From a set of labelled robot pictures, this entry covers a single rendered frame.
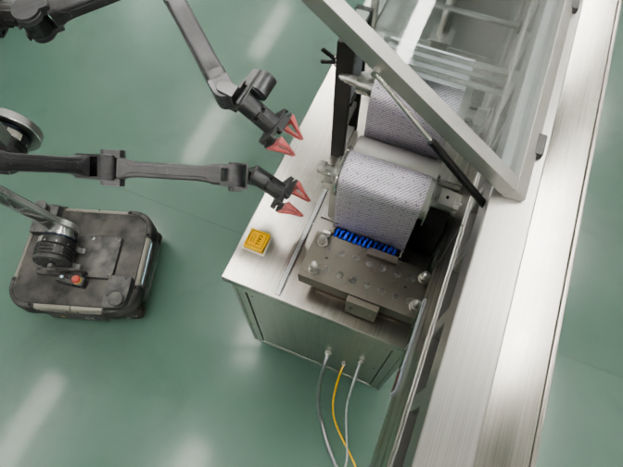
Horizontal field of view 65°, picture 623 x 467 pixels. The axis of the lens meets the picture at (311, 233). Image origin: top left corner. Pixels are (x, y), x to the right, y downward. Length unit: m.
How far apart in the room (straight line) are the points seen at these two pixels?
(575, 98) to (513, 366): 0.73
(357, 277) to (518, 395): 0.62
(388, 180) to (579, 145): 0.47
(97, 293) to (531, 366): 1.95
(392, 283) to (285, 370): 1.10
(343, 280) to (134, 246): 1.33
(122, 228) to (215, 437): 1.10
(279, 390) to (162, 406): 0.55
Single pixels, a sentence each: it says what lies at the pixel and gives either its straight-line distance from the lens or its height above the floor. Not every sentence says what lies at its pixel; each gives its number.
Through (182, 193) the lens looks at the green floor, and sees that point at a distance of 2.90.
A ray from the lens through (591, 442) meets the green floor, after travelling 2.73.
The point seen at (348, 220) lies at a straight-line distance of 1.49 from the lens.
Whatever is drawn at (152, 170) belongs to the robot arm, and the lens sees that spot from 1.52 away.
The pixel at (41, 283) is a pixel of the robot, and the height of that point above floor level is 0.24.
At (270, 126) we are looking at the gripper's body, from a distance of 1.33.
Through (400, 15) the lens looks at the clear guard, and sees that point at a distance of 0.85.
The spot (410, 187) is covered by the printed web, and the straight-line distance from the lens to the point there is 1.32.
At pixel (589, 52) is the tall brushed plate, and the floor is 1.44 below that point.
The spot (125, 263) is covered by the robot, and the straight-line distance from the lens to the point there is 2.51.
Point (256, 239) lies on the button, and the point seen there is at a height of 0.92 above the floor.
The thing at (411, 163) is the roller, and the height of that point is 1.23.
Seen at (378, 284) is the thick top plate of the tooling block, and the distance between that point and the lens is 1.48.
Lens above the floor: 2.41
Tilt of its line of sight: 64 degrees down
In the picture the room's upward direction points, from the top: straight up
